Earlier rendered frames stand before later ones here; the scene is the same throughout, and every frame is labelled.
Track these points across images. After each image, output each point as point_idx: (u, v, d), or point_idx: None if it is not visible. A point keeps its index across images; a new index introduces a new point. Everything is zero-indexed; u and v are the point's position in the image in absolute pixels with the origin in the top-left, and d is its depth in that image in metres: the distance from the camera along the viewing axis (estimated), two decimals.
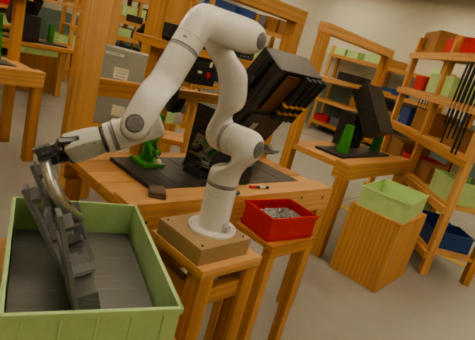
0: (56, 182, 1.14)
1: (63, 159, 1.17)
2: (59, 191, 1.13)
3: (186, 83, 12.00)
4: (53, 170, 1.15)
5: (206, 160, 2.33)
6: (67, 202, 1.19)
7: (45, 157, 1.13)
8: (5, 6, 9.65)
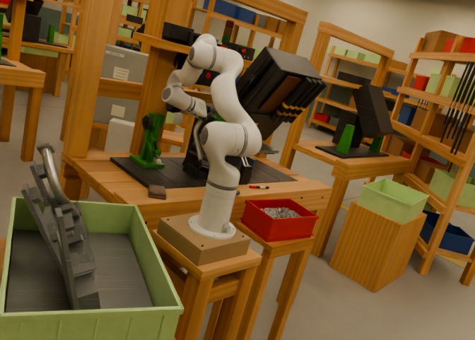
0: (199, 121, 2.36)
1: None
2: (195, 124, 2.38)
3: None
4: None
5: (206, 160, 2.33)
6: (196, 135, 2.36)
7: (207, 112, 2.35)
8: (5, 6, 9.65)
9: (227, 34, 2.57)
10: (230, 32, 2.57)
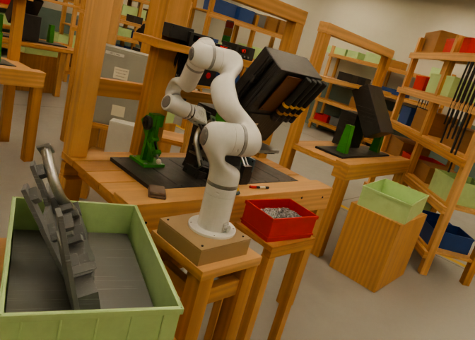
0: (199, 129, 2.35)
1: (204, 126, 2.28)
2: (195, 131, 2.36)
3: None
4: (203, 126, 2.34)
5: (206, 160, 2.33)
6: (196, 143, 2.34)
7: None
8: (5, 6, 9.65)
9: (227, 34, 2.57)
10: (230, 32, 2.57)
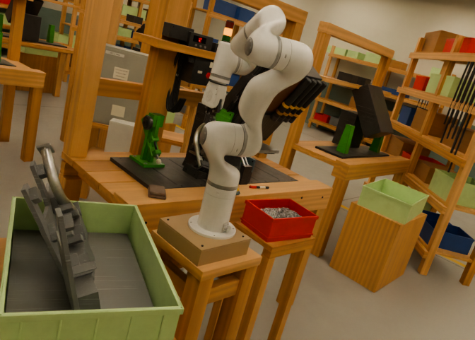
0: (199, 129, 2.35)
1: None
2: (195, 131, 2.36)
3: (186, 83, 12.00)
4: (203, 126, 2.34)
5: (206, 160, 2.33)
6: (196, 143, 2.34)
7: (211, 119, 1.80)
8: (5, 6, 9.65)
9: (227, 34, 2.57)
10: (230, 32, 2.57)
